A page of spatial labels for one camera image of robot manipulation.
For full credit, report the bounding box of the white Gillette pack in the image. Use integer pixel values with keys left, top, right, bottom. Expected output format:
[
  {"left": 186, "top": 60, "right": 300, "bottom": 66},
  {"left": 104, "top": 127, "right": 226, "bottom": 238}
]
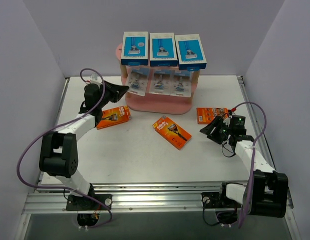
[
  {"left": 149, "top": 69, "right": 174, "bottom": 96},
  {"left": 126, "top": 67, "right": 150, "bottom": 97}
]

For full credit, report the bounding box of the blue Harry's box front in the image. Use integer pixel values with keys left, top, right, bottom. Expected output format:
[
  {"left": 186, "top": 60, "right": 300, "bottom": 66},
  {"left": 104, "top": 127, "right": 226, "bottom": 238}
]
[{"left": 149, "top": 32, "right": 178, "bottom": 67}]

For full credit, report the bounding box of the clear blister razor pack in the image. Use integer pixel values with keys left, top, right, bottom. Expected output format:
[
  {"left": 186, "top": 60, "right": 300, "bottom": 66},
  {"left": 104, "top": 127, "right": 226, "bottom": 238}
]
[{"left": 170, "top": 70, "right": 192, "bottom": 98}]

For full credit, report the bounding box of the blue Harry's razor box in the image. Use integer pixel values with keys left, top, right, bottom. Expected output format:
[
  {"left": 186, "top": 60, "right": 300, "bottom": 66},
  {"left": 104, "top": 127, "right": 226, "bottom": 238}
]
[{"left": 175, "top": 34, "right": 207, "bottom": 72}]

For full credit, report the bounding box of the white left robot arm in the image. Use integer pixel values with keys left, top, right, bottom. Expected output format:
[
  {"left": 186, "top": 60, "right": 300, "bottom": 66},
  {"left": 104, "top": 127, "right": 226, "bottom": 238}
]
[{"left": 39, "top": 81, "right": 129, "bottom": 211}]

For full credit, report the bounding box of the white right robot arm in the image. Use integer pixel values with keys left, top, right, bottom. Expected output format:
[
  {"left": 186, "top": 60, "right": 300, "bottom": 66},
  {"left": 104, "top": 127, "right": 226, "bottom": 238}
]
[{"left": 200, "top": 115, "right": 288, "bottom": 218}]

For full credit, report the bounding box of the pink three-tier shelf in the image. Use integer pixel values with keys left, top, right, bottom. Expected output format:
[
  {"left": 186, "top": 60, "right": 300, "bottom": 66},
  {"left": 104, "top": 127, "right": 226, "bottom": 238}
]
[{"left": 116, "top": 43, "right": 200, "bottom": 115}]

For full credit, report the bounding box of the orange razor cartridge box right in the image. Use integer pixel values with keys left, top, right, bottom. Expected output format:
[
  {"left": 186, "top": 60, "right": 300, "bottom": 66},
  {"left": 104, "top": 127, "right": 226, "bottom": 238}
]
[{"left": 196, "top": 107, "right": 230, "bottom": 125}]

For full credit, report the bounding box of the orange Gillette Fusion box left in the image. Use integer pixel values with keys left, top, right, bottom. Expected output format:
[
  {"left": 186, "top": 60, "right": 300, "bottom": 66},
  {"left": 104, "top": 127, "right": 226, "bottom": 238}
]
[{"left": 96, "top": 105, "right": 131, "bottom": 130}]

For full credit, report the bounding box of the orange Gillette box centre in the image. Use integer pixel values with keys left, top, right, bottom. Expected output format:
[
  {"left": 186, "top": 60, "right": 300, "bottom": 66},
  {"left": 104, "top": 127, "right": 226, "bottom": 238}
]
[{"left": 152, "top": 115, "right": 192, "bottom": 150}]

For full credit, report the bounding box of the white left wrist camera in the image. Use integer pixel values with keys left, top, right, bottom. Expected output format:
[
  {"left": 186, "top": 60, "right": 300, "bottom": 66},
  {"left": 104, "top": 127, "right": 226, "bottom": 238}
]
[{"left": 86, "top": 73, "right": 102, "bottom": 86}]

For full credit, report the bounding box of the aluminium front rail frame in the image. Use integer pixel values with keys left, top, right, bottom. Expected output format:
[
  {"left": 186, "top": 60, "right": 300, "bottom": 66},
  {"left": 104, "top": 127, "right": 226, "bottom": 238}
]
[{"left": 22, "top": 76, "right": 294, "bottom": 216}]

